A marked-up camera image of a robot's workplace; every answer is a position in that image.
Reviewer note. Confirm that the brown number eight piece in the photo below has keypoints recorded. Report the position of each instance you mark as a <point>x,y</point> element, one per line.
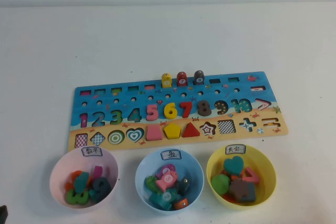
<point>204,107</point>

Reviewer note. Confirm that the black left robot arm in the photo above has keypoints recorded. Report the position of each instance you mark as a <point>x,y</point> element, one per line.
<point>3,216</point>

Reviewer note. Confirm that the yellow number six piece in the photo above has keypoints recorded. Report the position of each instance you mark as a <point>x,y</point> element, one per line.
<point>168,112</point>

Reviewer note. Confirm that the pink number five piece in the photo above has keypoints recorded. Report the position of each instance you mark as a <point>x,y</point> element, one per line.
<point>151,106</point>

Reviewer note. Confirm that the red number seven piece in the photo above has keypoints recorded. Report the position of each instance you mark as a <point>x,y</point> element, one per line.
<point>187,111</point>

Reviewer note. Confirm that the blue and sand puzzle board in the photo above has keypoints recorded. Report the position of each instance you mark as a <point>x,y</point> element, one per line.
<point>141,98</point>

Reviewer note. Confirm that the yellow pentagon piece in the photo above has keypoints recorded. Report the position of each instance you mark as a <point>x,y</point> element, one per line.
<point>172,130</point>

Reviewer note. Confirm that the pink trapezoid piece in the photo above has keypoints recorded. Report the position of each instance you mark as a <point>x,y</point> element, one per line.
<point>154,133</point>

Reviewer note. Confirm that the red triangle piece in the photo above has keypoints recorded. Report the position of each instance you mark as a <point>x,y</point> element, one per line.
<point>190,131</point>

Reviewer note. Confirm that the paper label on blue bowl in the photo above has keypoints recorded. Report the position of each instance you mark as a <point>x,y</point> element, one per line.
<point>170,155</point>

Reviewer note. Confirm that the magenta fish piece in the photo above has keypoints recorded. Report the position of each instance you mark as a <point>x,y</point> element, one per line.
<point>168,167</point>

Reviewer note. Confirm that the light blue plastic bowl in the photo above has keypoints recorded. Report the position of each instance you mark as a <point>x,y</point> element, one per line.
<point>142,178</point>

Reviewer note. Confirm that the pink fish piece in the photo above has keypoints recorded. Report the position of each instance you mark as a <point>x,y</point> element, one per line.
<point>164,182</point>

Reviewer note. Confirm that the paper label on yellow bowl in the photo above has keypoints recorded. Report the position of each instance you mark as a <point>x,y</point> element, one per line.
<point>235,149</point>

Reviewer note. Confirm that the green fish piece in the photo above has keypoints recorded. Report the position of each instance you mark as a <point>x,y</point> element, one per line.
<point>151,182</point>

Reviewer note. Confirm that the dark blue fish piece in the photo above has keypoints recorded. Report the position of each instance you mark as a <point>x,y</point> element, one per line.
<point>183,186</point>

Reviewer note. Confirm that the paper label on pink bowl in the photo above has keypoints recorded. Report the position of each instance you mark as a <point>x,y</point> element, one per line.
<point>92,151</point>

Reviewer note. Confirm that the teal heart piece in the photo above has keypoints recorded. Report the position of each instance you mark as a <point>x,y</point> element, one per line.
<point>233,166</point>

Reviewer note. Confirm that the green circle piece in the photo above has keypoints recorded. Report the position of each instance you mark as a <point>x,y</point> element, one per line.
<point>220,184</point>

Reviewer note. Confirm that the teal fish piece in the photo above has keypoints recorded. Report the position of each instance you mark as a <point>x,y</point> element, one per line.
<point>157,199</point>

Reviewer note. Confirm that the magenta number one piece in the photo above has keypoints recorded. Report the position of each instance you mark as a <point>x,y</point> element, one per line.
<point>97,171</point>

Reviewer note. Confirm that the orange fish piece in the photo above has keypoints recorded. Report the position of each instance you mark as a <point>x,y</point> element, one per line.
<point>179,204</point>

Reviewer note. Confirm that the dark teal number nine piece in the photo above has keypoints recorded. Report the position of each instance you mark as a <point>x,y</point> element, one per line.
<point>106,188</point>

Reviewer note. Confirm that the brown star piece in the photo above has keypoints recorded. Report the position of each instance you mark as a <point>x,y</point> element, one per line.
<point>237,190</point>

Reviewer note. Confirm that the orange shape piece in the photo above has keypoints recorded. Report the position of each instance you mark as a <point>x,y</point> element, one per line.
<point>228,197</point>

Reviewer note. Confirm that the teal number four piece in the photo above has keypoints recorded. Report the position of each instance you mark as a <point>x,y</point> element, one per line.
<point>82,180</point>

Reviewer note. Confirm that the pink greater-than sign piece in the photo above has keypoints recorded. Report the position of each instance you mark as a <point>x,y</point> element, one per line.
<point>256,179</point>

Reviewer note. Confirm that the orange number piece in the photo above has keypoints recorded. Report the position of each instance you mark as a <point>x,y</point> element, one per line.
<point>74,174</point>

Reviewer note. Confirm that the small teal number piece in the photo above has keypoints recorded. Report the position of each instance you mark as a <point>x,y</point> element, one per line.
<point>94,195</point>

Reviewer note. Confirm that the grey-blue square piece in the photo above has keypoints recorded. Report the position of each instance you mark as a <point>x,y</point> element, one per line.
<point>251,195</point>

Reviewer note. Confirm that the yellow plastic bowl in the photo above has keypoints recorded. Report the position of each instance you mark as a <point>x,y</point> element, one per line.
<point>267,182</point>

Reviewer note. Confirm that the pink plastic bowl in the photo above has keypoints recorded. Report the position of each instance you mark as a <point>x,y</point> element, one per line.
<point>60,182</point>

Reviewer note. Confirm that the green number three piece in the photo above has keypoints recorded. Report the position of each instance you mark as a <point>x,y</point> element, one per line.
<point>71,197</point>

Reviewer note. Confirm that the yellow fish peg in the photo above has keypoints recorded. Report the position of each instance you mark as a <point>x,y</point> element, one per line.
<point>166,79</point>

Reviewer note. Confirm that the red fish peg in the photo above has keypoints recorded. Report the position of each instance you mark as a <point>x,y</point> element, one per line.
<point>181,77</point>

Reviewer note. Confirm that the brown fish peg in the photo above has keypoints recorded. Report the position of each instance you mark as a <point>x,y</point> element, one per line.
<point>199,75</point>

